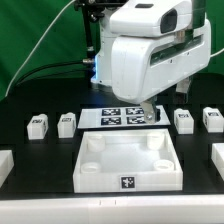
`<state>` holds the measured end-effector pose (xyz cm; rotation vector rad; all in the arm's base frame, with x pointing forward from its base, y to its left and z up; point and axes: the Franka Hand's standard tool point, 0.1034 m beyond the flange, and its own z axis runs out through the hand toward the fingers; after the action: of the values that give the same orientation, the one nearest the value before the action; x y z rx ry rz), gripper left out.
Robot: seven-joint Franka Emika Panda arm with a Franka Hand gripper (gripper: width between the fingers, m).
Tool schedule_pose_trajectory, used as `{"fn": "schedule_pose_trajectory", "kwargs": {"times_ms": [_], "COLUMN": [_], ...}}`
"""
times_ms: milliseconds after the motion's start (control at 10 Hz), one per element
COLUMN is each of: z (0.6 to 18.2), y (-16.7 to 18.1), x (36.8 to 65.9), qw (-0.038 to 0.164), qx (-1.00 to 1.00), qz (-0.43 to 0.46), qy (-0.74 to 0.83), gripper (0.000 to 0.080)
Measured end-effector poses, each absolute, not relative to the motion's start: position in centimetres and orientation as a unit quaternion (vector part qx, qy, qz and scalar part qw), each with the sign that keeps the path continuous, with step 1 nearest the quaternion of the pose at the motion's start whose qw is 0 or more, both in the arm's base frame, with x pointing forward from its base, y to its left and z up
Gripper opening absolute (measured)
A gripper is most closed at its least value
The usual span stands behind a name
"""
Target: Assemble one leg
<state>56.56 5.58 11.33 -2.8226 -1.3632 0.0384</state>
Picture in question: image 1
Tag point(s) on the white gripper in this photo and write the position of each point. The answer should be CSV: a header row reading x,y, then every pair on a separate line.
x,y
142,67

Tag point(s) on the white square table top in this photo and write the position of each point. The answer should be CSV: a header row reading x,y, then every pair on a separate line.
x,y
127,161

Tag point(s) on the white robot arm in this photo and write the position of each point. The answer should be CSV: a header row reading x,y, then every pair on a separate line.
x,y
146,19

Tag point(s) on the white obstacle block right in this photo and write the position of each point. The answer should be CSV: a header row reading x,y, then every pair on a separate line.
x,y
218,157

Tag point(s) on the white obstacle block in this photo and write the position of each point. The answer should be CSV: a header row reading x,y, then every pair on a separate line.
x,y
218,157
6,164

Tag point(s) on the white sheet with markers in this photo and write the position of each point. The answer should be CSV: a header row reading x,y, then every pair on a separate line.
x,y
111,117

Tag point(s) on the white front obstacle bar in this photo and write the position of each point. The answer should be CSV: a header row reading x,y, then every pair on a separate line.
x,y
196,209

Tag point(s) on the white obstacle block left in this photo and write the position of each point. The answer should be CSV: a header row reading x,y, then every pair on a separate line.
x,y
6,164

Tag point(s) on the black camera stand pole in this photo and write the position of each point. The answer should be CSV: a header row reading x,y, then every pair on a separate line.
x,y
89,9

